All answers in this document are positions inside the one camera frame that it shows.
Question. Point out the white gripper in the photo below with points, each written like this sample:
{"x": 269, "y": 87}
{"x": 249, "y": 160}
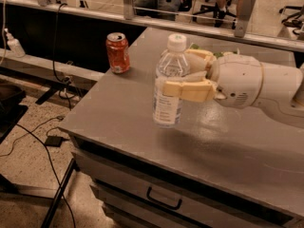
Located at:
{"x": 237, "y": 80}

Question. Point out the clear plastic water bottle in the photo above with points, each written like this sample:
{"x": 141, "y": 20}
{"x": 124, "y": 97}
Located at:
{"x": 172, "y": 64}

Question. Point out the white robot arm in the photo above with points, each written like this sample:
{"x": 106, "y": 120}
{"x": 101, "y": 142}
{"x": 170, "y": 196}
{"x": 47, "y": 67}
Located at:
{"x": 280, "y": 96}

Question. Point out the small white squeeze bottle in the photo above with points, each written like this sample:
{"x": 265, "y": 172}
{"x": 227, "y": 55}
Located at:
{"x": 14, "y": 45}

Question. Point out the green chip bag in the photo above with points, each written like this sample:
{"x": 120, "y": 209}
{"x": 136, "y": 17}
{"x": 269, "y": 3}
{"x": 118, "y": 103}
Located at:
{"x": 218, "y": 53}

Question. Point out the black office chair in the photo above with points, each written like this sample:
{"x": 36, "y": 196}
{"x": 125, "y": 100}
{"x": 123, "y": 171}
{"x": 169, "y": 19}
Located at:
{"x": 217, "y": 16}

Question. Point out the orange soda can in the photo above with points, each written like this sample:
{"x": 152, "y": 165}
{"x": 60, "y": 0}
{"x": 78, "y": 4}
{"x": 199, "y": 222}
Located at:
{"x": 117, "y": 52}

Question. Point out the grey cabinet drawer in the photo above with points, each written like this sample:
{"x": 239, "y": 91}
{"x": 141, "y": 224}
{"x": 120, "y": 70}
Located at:
{"x": 143, "y": 200}

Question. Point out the black power adapter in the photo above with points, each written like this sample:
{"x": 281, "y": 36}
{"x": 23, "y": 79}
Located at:
{"x": 54, "y": 141}

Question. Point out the metal railing post right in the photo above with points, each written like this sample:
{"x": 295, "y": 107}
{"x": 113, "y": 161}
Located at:
{"x": 244, "y": 17}

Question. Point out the metal railing post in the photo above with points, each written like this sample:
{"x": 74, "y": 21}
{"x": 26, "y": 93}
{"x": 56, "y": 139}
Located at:
{"x": 128, "y": 11}
{"x": 244, "y": 17}

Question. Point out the black drawer handle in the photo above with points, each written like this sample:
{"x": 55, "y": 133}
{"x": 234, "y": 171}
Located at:
{"x": 166, "y": 199}

